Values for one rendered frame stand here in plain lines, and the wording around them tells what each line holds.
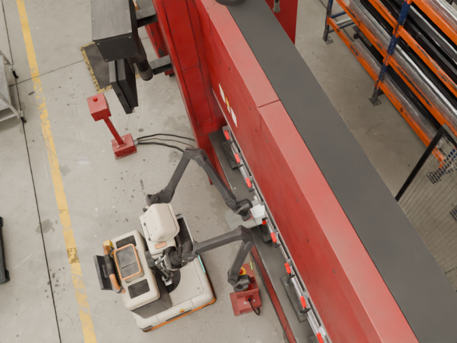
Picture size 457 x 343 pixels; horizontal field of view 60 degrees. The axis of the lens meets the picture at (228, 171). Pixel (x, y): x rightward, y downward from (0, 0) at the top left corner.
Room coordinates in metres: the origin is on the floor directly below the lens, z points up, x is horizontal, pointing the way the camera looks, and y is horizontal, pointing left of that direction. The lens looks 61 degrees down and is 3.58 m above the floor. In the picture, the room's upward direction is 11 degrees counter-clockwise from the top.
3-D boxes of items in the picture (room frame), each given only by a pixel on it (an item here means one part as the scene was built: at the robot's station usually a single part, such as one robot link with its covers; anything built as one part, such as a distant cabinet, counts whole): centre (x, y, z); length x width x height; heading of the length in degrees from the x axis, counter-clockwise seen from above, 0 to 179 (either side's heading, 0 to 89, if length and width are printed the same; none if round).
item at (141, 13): (2.31, 0.31, 1.67); 0.40 x 0.24 x 0.07; 11
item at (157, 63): (2.31, 0.31, 1.18); 0.40 x 0.24 x 0.07; 11
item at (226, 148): (1.66, -0.03, 0.89); 0.30 x 0.05 x 0.03; 11
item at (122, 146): (2.52, 1.07, 0.41); 0.25 x 0.20 x 0.83; 101
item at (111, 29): (2.23, 0.54, 1.53); 0.51 x 0.25 x 0.85; 1
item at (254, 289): (0.69, 0.04, 0.75); 0.20 x 0.16 x 0.18; 4
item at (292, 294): (0.48, -0.26, 0.89); 0.30 x 0.05 x 0.03; 11
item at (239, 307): (0.69, 0.07, 0.06); 0.25 x 0.20 x 0.12; 94
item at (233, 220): (1.06, -0.05, 1.00); 0.26 x 0.18 x 0.01; 101
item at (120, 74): (2.18, 0.62, 1.42); 0.45 x 0.12 x 0.36; 1
